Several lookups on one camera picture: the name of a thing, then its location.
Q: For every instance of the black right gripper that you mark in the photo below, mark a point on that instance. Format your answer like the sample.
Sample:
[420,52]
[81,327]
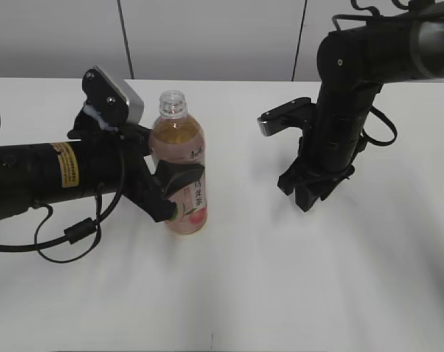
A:
[309,183]

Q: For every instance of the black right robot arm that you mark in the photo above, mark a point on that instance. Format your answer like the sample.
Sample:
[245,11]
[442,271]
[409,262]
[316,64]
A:
[244,51]

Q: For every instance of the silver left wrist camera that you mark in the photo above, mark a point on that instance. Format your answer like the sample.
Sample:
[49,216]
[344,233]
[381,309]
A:
[110,101]

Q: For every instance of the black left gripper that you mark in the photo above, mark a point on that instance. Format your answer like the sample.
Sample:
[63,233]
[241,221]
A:
[117,159]

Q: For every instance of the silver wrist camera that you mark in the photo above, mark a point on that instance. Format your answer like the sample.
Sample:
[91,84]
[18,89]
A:
[297,113]
[110,101]

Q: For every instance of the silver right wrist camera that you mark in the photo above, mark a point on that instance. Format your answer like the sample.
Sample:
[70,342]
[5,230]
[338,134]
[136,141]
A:
[297,113]

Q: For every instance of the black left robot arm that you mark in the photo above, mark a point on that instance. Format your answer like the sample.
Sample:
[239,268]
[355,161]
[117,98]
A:
[32,174]

